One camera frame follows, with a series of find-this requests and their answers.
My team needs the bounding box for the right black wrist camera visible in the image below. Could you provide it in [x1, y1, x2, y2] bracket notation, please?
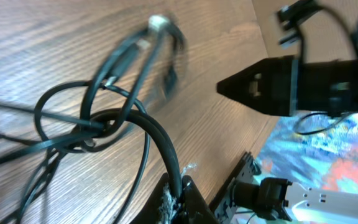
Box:
[275, 0, 319, 46]

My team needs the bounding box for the black cable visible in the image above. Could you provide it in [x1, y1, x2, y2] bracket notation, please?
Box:
[0, 14, 188, 224]

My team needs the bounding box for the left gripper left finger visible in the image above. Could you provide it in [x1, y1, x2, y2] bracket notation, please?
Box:
[130, 173, 175, 224]

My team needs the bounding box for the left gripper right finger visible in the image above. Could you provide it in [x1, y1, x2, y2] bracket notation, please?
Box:
[175, 175, 219, 224]

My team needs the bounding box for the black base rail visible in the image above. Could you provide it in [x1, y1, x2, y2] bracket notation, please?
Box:
[209, 152, 259, 223]

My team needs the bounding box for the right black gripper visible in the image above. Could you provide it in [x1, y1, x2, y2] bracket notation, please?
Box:
[216, 55, 358, 116]

